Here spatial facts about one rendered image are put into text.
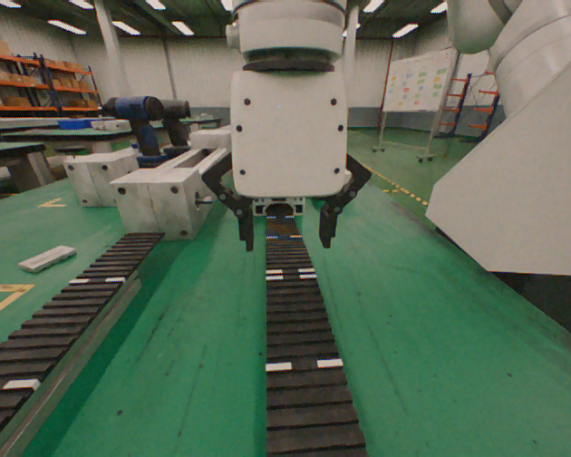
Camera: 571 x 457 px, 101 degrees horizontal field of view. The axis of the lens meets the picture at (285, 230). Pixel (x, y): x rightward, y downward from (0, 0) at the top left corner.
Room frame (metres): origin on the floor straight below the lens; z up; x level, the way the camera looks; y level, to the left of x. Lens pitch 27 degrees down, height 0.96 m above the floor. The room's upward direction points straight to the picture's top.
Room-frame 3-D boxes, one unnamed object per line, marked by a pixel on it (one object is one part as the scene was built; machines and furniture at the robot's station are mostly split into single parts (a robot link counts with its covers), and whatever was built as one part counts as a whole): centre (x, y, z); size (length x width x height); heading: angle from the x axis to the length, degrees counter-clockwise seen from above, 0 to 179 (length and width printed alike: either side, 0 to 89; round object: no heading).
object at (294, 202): (0.83, 0.04, 0.82); 0.80 x 0.10 x 0.09; 4
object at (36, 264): (0.27, 0.32, 0.78); 0.05 x 0.03 x 0.01; 161
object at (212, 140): (0.81, 0.23, 0.87); 0.16 x 0.11 x 0.07; 4
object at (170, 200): (0.37, 0.19, 0.83); 0.12 x 0.09 x 0.10; 94
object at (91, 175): (0.52, 0.38, 0.83); 0.11 x 0.10 x 0.10; 93
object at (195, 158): (0.81, 0.23, 0.82); 0.80 x 0.10 x 0.09; 4
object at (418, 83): (5.78, -2.72, 0.97); 1.51 x 0.50 x 1.95; 22
